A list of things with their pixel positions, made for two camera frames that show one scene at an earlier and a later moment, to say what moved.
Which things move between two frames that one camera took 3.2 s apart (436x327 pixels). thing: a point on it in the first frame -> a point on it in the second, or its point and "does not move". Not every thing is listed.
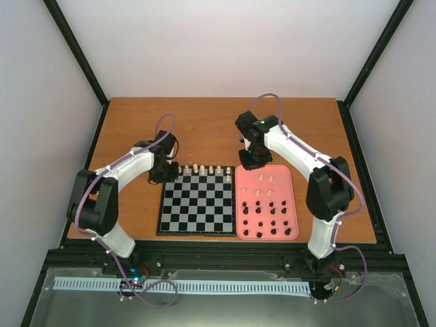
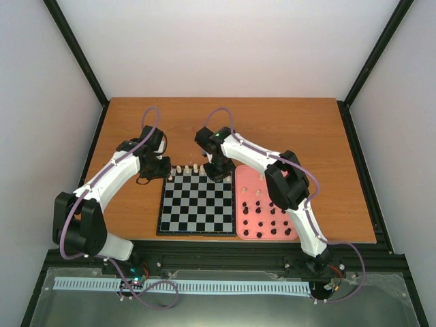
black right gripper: [249, 165] -> [216, 176]
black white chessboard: [201, 201] does not move
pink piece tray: [265, 203] does not move
